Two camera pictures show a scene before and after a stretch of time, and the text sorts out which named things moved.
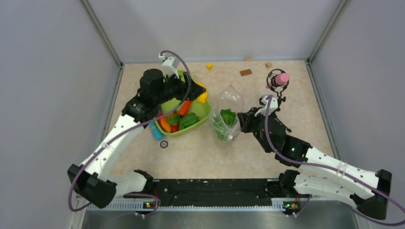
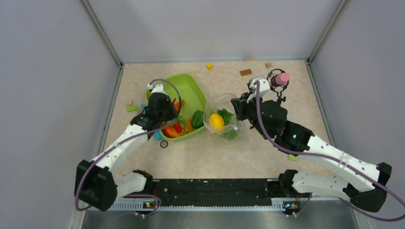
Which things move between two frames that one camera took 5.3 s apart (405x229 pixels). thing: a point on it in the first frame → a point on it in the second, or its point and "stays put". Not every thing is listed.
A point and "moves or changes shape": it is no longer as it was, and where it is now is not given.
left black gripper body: [174, 88] → [169, 114]
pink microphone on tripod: [278, 80] stays put
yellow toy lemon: [203, 98] → [216, 122]
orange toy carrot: [185, 108] moves or changes shape
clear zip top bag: [224, 116] moves or changes shape
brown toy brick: [245, 72] stays put
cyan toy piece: [157, 133] stays put
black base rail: [215, 192] stays put
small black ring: [164, 144] stays put
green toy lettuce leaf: [229, 116] stays put
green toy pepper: [187, 120] → [197, 119]
